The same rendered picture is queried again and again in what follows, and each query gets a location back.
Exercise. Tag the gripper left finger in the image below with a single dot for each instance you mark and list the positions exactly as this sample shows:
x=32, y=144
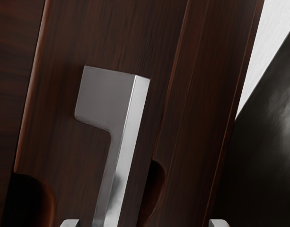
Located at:
x=70, y=223

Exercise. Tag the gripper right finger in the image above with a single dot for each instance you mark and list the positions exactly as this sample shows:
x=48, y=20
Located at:
x=218, y=223

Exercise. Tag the dark wooden drawer cabinet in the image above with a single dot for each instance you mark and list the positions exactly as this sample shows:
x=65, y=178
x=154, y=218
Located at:
x=71, y=47

